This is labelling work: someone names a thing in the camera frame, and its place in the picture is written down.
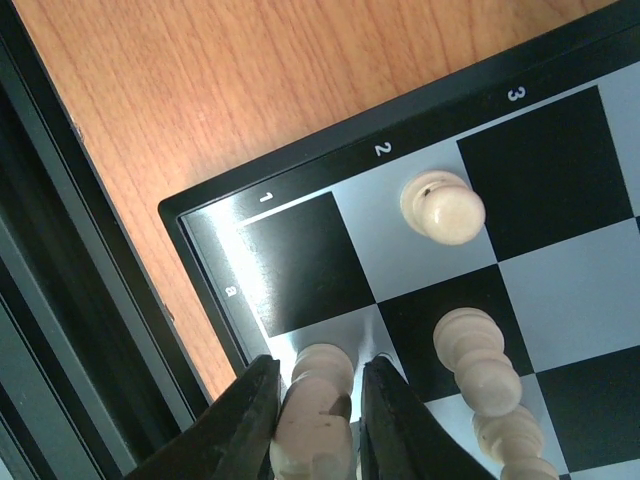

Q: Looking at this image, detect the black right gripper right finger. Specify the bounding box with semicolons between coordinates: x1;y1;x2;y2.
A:
360;356;493;479

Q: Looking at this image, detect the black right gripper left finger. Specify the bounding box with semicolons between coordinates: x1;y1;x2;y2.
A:
126;355;281;480

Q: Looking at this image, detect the white pawn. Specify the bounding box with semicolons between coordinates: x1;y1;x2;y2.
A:
433;307;522;417
400;170;486;246

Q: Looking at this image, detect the white bishop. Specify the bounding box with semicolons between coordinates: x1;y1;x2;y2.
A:
472;405;559;480

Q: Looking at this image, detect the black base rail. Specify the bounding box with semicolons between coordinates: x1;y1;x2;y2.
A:
1;1;207;479

